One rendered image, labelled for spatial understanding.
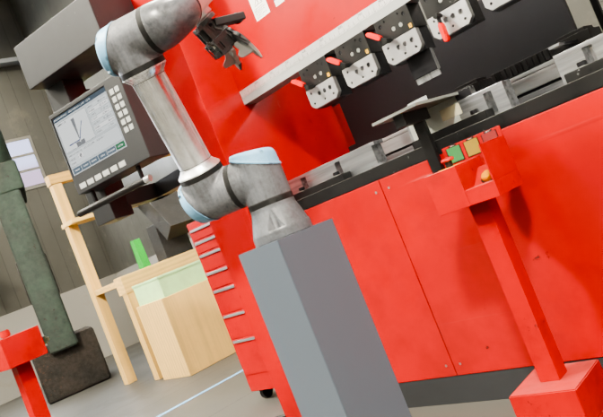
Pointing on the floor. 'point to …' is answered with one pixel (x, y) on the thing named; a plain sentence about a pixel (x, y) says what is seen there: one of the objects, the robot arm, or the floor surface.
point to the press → (47, 298)
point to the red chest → (231, 308)
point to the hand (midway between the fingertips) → (253, 63)
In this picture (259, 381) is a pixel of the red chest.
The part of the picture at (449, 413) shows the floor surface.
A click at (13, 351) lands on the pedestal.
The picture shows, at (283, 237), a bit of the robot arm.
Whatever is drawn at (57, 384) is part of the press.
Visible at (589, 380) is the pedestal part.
